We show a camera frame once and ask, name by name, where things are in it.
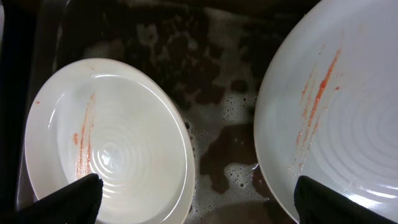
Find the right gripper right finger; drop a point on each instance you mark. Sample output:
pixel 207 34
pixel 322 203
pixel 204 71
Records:
pixel 318 204

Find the white plate with sauce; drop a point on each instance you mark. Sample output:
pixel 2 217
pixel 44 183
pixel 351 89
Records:
pixel 104 117

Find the large black soapy tray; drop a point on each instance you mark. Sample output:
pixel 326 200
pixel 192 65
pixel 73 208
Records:
pixel 209 57

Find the pinkish white plate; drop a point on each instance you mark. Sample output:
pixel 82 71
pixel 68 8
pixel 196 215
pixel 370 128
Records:
pixel 327 106

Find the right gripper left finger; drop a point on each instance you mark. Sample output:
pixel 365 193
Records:
pixel 78 202

